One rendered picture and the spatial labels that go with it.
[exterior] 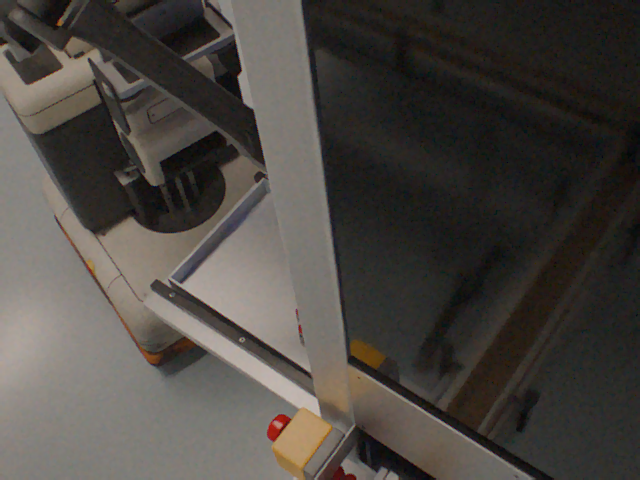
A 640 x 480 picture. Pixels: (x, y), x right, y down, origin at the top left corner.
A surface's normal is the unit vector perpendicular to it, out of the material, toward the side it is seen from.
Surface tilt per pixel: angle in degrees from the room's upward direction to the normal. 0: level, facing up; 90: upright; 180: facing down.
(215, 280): 0
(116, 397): 0
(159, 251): 0
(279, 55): 90
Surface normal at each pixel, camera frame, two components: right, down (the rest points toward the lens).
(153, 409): -0.08, -0.56
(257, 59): -0.59, 0.69
